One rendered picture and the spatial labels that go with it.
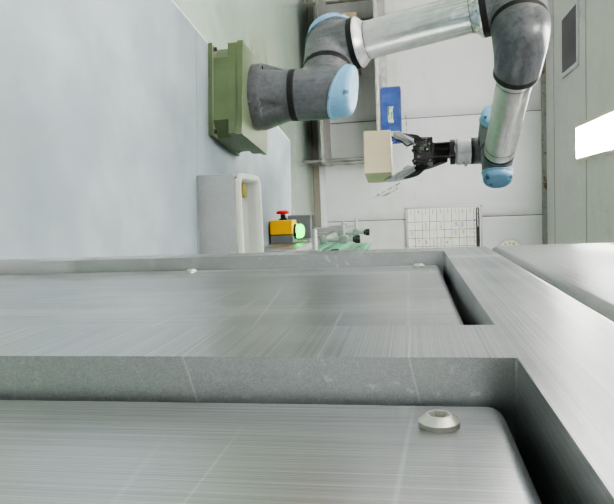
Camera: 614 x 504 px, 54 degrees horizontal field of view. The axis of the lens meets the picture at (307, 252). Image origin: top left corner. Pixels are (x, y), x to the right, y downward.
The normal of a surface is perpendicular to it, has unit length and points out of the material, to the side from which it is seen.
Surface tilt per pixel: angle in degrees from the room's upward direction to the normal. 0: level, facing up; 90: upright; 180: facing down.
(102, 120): 0
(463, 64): 90
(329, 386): 90
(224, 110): 90
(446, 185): 90
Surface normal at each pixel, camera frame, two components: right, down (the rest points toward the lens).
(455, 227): -0.17, 0.08
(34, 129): 0.98, -0.03
